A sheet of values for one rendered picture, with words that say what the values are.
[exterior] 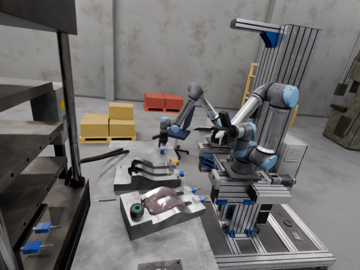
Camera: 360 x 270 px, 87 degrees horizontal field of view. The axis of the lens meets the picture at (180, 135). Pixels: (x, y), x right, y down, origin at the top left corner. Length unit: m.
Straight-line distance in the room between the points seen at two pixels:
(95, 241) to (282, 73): 1.55
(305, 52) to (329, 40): 8.62
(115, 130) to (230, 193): 2.98
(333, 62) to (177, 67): 6.51
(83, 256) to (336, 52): 10.40
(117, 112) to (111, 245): 3.36
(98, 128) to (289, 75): 3.37
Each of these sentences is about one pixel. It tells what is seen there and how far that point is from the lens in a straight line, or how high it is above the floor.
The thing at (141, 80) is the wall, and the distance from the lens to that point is 7.57.
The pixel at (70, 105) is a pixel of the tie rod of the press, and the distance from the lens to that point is 1.38.
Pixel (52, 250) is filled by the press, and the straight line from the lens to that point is 1.28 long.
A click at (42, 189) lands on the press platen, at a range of 1.24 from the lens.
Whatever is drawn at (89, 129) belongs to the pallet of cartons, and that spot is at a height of 0.29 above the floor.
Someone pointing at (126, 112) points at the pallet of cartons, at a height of 0.55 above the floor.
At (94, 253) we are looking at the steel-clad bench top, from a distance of 1.20.
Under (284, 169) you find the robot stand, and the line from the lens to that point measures 1.81.
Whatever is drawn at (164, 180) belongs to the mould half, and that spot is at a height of 0.88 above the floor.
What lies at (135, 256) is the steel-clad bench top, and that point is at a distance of 1.16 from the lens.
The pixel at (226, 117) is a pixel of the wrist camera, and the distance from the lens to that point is 0.91.
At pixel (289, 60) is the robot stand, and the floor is 1.82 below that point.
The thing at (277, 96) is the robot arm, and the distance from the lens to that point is 1.21.
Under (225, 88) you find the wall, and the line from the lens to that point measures 8.10.
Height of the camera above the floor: 1.75
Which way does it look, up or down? 22 degrees down
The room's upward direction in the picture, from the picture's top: 7 degrees clockwise
